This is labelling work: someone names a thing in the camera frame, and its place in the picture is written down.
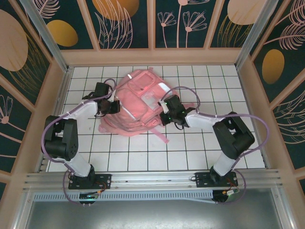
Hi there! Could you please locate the pink backpack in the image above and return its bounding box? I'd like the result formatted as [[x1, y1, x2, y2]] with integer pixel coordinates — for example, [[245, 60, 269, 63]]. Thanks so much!
[[99, 67, 194, 145]]

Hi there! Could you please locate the aluminium corner post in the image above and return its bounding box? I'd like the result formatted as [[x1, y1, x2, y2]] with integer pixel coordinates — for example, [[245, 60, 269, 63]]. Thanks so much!
[[234, 0, 284, 70], [19, 0, 72, 72]]

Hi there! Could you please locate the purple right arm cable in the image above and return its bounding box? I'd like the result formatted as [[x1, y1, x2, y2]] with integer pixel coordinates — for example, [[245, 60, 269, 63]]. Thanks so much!
[[160, 86, 270, 205]]

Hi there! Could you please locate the grey slotted cable duct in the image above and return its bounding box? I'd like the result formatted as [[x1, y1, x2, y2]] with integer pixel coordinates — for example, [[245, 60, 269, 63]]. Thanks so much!
[[33, 189, 216, 204]]

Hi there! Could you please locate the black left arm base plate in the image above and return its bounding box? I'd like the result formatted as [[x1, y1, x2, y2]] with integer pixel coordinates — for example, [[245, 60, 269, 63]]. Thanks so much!
[[68, 174, 112, 190]]

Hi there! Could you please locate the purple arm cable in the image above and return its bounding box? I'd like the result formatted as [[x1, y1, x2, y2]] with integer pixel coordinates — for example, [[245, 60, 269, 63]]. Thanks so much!
[[160, 86, 270, 205], [41, 78, 117, 206]]

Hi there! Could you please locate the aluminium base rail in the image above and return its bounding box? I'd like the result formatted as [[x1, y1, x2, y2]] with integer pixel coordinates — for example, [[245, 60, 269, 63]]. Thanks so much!
[[23, 168, 283, 191]]

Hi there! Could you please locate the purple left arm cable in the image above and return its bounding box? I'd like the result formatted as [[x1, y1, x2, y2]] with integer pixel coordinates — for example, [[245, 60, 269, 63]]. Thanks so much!
[[41, 78, 117, 206]]

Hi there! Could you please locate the grey metal panel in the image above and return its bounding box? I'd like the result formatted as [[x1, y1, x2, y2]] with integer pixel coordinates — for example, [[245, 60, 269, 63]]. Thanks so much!
[[23, 190, 286, 229]]

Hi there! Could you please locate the small electronics board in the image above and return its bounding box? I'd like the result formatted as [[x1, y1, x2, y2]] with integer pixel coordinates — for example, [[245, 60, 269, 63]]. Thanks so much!
[[221, 189, 239, 198], [79, 192, 100, 200]]

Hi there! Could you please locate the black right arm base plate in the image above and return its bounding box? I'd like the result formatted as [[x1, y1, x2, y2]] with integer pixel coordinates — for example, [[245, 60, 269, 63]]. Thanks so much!
[[194, 171, 239, 188]]

